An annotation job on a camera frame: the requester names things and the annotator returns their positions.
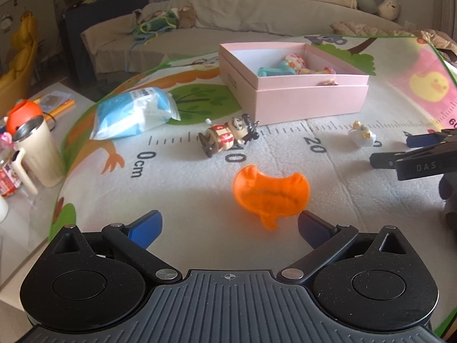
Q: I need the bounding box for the orange pumpkin bucket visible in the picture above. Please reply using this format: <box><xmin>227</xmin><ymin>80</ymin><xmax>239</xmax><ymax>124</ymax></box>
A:
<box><xmin>5</xmin><ymin>100</ymin><xmax>43</xmax><ymax>135</ymax></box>

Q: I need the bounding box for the small white duck toy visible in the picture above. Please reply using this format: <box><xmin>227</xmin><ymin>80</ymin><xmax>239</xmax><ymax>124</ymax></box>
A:
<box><xmin>348</xmin><ymin>121</ymin><xmax>376</xmax><ymax>148</ymax></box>

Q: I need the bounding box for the teal toy handle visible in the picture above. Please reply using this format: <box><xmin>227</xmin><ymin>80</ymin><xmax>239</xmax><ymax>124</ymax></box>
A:
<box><xmin>257</xmin><ymin>60</ymin><xmax>296</xmax><ymax>77</ymax></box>

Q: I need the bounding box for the orange egg capsule toy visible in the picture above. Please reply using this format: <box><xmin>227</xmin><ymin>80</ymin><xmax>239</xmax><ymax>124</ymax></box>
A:
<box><xmin>232</xmin><ymin>165</ymin><xmax>310</xmax><ymax>231</ymax></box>

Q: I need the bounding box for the beige sofa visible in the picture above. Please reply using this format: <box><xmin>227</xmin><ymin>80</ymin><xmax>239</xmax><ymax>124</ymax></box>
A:
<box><xmin>90</xmin><ymin>0</ymin><xmax>408</xmax><ymax>73</ymax></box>

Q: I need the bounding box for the pink flower face toy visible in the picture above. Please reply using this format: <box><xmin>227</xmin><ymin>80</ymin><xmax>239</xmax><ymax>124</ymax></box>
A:
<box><xmin>285</xmin><ymin>53</ymin><xmax>308</xmax><ymax>73</ymax></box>

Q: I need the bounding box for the cream steel mug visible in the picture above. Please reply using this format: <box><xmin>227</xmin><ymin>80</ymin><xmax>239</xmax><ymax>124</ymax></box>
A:
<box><xmin>12</xmin><ymin>115</ymin><xmax>66</xmax><ymax>195</ymax></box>

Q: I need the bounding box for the glass jar red label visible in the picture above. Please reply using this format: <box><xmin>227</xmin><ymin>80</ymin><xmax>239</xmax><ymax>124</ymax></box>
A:
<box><xmin>0</xmin><ymin>140</ymin><xmax>21</xmax><ymax>198</ymax></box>

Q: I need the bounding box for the orange pencil box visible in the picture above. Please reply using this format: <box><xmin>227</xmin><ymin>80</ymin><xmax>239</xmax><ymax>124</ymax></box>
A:
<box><xmin>43</xmin><ymin>99</ymin><xmax>75</xmax><ymax>121</ymax></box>

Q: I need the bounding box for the blue wipes package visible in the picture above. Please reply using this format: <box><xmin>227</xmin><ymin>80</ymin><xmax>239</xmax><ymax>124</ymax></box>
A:
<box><xmin>90</xmin><ymin>87</ymin><xmax>181</xmax><ymax>141</ymax></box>

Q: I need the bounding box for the red dress doll figurine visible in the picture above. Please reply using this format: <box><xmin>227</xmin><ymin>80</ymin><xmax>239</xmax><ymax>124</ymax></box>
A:
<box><xmin>198</xmin><ymin>113</ymin><xmax>259</xmax><ymax>158</ymax></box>

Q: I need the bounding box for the brown plush toy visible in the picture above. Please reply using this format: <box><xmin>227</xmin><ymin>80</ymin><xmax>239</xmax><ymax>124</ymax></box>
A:
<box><xmin>178</xmin><ymin>5</ymin><xmax>197</xmax><ymax>29</ymax></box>

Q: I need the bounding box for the yellow cake toy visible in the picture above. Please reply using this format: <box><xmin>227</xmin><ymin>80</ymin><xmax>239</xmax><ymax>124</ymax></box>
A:
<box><xmin>297</xmin><ymin>67</ymin><xmax>338</xmax><ymax>86</ymax></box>

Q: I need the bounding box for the green knitted cloth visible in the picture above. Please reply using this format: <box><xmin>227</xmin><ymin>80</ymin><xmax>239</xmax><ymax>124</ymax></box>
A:
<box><xmin>133</xmin><ymin>10</ymin><xmax>179</xmax><ymax>42</ymax></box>

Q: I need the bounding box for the pink doll figurine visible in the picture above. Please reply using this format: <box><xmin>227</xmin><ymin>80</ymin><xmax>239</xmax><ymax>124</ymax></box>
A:
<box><xmin>0</xmin><ymin>132</ymin><xmax>13</xmax><ymax>147</ymax></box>

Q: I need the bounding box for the paper card sheet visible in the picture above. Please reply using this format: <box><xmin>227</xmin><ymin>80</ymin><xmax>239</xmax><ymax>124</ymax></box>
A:
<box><xmin>36</xmin><ymin>91</ymin><xmax>72</xmax><ymax>113</ymax></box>

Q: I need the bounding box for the yellow lounge chair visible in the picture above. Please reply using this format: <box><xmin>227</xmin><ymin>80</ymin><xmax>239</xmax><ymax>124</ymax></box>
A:
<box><xmin>0</xmin><ymin>11</ymin><xmax>39</xmax><ymax>116</ymax></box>

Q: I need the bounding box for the colourful cartoon play mat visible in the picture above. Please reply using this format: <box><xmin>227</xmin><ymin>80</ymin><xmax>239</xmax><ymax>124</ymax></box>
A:
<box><xmin>50</xmin><ymin>37</ymin><xmax>456</xmax><ymax>324</ymax></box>

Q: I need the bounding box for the pink cardboard box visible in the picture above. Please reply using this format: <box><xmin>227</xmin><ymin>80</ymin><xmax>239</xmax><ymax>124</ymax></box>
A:
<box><xmin>219</xmin><ymin>42</ymin><xmax>369</xmax><ymax>125</ymax></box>

